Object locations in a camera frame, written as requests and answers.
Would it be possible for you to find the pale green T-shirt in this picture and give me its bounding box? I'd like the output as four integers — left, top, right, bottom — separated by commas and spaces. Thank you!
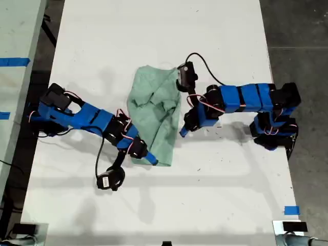
127, 65, 182, 168

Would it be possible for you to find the grey metal plate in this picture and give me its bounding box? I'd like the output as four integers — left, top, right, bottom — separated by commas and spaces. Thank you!
272, 219, 305, 236
19, 222, 49, 246

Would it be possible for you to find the small black box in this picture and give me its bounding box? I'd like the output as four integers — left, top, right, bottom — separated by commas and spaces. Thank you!
12, 223, 38, 234
282, 221, 308, 232

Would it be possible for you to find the black table stand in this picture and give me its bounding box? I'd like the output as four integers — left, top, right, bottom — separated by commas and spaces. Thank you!
40, 14, 57, 48

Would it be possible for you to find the grey metal tube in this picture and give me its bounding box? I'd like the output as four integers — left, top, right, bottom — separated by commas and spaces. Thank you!
0, 235, 38, 246
275, 233, 328, 246

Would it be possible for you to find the long blue tape strip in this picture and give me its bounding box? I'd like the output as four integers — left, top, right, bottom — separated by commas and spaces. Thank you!
0, 57, 31, 67

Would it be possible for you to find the pale grey side table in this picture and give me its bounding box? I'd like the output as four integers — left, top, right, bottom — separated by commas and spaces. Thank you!
0, 0, 48, 195

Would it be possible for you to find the camera black stalk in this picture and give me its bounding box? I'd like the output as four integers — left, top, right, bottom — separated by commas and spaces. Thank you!
176, 81, 200, 110
106, 151, 126, 192

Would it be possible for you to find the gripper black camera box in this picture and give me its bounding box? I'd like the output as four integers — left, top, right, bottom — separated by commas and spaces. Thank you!
176, 61, 198, 92
96, 172, 113, 190

